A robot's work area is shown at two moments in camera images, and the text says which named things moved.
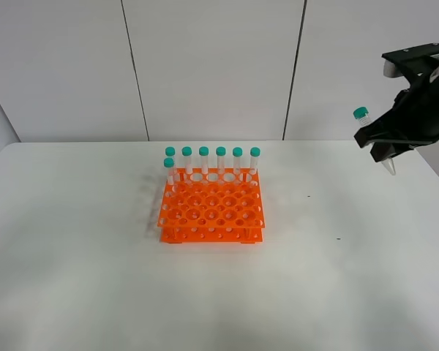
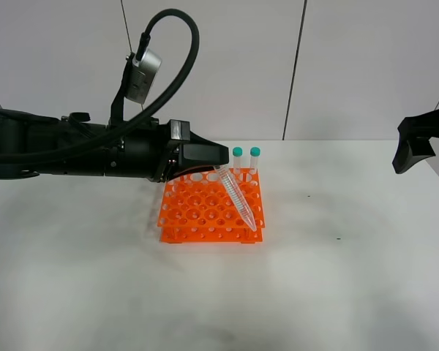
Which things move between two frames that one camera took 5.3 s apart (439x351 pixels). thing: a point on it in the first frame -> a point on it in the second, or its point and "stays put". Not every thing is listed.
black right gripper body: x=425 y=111 -> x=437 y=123
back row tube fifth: x=237 y=153 stays put
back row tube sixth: x=254 y=153 stays put
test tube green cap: x=362 y=114 -> x=231 y=185
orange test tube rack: x=212 y=207 stays put
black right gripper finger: x=389 y=139 -> x=410 y=151
